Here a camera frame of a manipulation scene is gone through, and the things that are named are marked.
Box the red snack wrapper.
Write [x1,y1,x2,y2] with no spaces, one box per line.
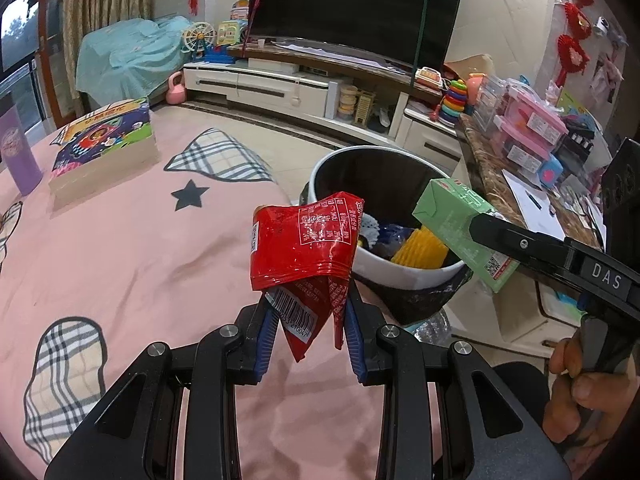
[250,192,364,362]

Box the orange foam fruit net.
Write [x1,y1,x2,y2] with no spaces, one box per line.
[392,226,449,270]

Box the green drink carton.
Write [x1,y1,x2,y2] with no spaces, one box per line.
[413,178,518,292]

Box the blue foil bag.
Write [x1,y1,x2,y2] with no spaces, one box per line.
[371,223,414,260]

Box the white foam fruit net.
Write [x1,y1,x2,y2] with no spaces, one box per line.
[358,212,380,250]

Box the silver trash bag liner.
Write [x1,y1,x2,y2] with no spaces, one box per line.
[404,309,452,348]

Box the white round trash bin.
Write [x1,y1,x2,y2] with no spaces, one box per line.
[300,145,472,325]

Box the person's right hand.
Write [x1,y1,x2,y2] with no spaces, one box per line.
[542,332,639,448]

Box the pink bed blanket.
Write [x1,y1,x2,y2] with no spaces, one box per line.
[1,106,383,479]

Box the colourful children's book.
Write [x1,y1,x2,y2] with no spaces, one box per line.
[49,98,160,210]

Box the pink kettlebell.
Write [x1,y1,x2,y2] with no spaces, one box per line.
[165,70,186,105]

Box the white tv cabinet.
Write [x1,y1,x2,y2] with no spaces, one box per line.
[183,44,462,172]

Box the purple thermos bottle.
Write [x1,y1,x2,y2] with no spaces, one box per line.
[0,94,42,196]

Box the toy ferris wheel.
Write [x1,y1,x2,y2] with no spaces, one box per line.
[181,22,216,61]

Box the teal covered armchair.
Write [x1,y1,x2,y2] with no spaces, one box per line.
[75,15,192,105]

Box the black television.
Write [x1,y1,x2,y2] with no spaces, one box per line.
[250,0,460,70]

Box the rainbow stacking ring toy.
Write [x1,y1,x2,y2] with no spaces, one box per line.
[431,79,469,128]

